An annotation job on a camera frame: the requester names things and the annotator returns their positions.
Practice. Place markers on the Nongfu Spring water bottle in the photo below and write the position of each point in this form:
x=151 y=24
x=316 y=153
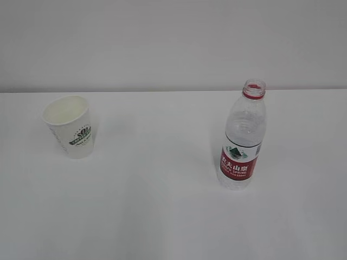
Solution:
x=245 y=130

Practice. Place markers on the white paper coffee cup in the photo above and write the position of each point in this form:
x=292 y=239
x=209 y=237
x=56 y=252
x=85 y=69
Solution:
x=69 y=121

